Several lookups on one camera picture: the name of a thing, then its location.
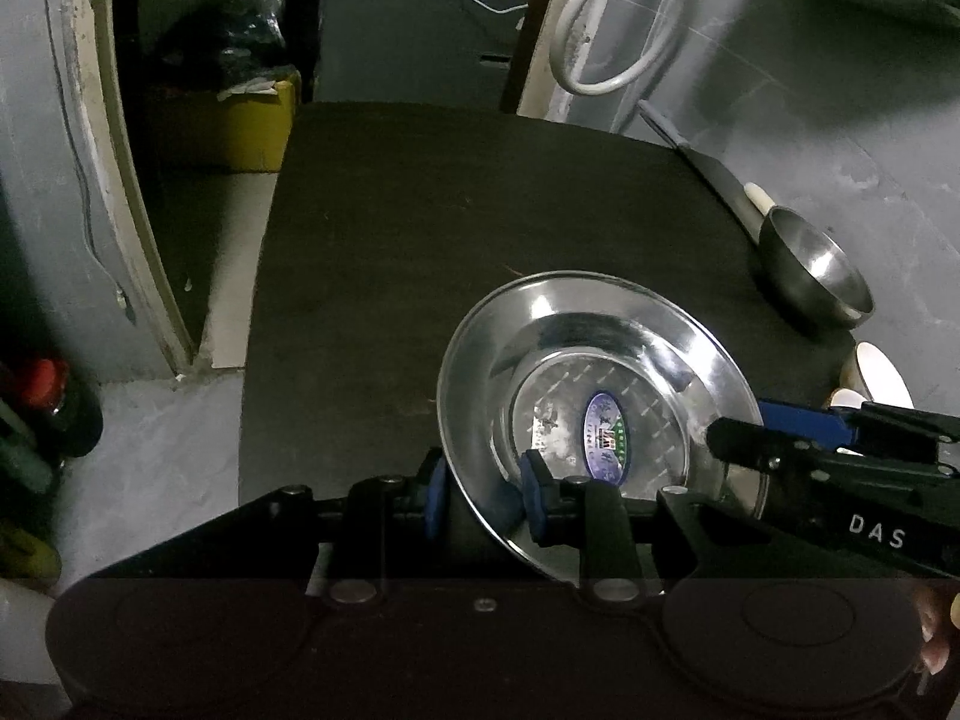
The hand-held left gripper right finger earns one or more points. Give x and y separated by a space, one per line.
534 496

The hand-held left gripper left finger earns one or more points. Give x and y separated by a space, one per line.
433 501

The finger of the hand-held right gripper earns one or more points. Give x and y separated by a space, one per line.
802 421
742 441

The red bowl white inside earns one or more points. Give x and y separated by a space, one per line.
877 379

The stainless steel plate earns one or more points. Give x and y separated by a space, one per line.
600 345

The person's right hand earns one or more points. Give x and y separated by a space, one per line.
937 630

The small white bowl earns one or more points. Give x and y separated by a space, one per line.
844 396

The stainless steel bowl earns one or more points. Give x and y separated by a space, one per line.
817 262

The cream rolled paper tube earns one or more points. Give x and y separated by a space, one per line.
757 199

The steel cleaver knife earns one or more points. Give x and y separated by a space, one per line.
720 180

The red cap bottle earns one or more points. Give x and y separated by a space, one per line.
52 390

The yellow bottle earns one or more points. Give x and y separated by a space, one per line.
26 555

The yellow bin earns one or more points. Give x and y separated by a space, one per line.
255 127

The green bottle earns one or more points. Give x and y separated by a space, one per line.
19 457

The wooden board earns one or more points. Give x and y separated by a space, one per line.
544 37

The dark cabinet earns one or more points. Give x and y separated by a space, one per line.
405 22

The black plastic bag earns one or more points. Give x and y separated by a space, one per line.
232 30

